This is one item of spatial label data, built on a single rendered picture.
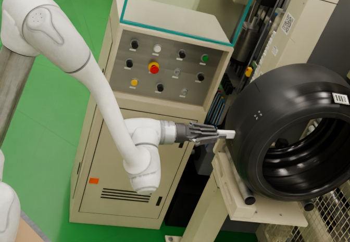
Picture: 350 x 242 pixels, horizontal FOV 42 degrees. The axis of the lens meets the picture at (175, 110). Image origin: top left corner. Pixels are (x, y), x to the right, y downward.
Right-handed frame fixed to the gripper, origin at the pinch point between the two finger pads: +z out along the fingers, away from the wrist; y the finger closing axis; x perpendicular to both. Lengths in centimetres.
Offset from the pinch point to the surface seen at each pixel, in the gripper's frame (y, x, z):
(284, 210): -4, 39, 35
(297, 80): 0.9, -25.1, 22.2
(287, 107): -9.2, -19.4, 15.9
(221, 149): 24.0, 27.2, 10.6
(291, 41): 26.2, -28.9, 28.6
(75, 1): 388, 105, -60
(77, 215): 51, 100, -52
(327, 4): 26, -46, 38
